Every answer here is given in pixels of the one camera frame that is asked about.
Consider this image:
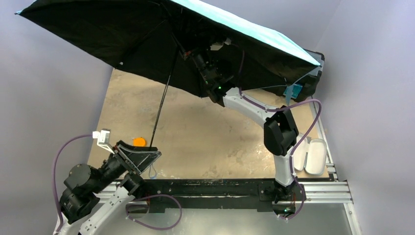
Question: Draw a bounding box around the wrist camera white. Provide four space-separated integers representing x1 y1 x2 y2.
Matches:
92 129 114 154
210 38 231 51

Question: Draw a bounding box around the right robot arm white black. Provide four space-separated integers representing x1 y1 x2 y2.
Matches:
182 48 299 197

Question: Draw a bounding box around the black toolbox with clear lids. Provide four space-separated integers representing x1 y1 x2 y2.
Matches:
291 49 325 102

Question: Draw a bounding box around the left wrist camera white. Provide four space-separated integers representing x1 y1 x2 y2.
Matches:
92 129 114 154

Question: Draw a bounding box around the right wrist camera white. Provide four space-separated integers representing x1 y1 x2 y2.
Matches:
210 38 231 51

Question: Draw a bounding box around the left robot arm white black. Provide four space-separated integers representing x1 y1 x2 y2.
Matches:
54 141 161 235

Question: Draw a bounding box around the aluminium frame rail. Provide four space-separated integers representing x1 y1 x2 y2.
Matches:
66 97 362 235

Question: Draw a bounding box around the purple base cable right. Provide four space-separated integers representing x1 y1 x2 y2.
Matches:
278 178 307 220

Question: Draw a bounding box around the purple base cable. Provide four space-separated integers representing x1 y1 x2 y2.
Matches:
278 178 307 220
125 194 183 231

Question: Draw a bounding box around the white glasses case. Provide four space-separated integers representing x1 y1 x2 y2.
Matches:
293 133 327 175

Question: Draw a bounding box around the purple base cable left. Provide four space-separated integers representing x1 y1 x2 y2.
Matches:
125 194 183 231

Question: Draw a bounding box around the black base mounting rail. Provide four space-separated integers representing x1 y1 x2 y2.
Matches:
142 178 306 215

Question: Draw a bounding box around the light blue folding umbrella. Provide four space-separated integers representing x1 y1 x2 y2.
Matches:
15 0 322 180

